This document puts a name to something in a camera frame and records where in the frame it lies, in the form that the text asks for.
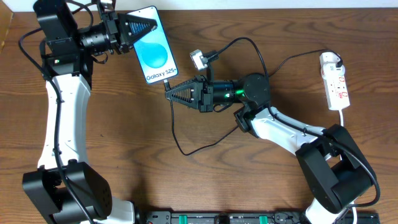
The blue Galaxy smartphone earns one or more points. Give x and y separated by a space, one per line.
153 50

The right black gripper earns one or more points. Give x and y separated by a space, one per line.
206 94

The white USB charger plug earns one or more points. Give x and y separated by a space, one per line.
331 65

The white power strip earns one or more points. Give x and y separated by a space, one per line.
336 93

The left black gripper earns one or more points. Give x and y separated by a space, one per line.
113 34

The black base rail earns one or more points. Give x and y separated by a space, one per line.
166 217

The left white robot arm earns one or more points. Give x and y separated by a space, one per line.
65 188

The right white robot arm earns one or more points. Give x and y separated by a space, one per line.
335 169

